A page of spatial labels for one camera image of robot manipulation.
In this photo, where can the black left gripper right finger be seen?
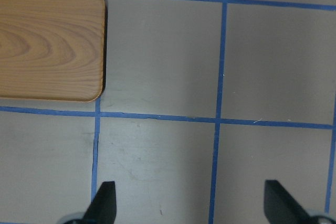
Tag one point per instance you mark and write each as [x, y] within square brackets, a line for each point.
[280, 207]

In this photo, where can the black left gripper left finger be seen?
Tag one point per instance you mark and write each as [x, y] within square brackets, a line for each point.
[103, 208]

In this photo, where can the wooden tray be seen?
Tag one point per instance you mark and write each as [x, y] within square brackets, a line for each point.
[52, 49]

